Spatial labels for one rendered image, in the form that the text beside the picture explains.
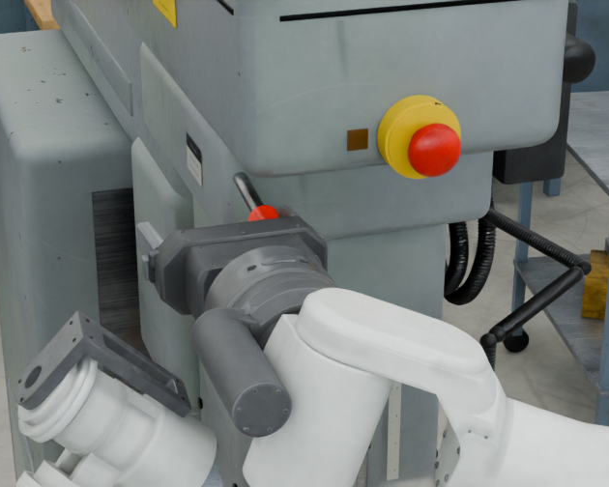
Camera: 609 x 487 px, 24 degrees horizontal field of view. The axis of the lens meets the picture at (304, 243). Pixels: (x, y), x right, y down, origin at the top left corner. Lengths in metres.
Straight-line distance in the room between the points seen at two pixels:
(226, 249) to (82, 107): 0.82
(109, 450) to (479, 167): 0.47
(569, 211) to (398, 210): 4.30
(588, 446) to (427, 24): 0.36
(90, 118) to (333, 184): 0.60
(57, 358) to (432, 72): 0.37
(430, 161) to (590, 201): 4.58
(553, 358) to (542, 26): 3.38
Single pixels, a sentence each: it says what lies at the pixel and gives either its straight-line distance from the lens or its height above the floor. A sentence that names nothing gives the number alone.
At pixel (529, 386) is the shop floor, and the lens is 4.26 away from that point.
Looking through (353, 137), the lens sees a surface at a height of 1.76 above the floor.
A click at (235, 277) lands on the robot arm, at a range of 0.88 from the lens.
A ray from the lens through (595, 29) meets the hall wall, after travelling 6.39.
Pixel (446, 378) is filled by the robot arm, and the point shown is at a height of 1.73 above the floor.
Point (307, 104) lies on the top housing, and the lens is 1.02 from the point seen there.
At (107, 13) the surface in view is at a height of 1.70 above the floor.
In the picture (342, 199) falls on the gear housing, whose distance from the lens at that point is 1.16.
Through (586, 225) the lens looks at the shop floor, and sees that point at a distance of 5.36.
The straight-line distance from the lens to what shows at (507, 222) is 1.35.
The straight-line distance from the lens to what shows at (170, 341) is 1.45.
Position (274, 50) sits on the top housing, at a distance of 1.00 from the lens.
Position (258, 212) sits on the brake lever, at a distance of 1.04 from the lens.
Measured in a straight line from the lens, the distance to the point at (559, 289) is 1.23.
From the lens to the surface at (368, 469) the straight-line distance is 1.30.
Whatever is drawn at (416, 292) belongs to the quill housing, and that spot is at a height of 1.56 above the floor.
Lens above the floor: 2.12
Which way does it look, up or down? 25 degrees down
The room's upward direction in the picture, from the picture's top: straight up
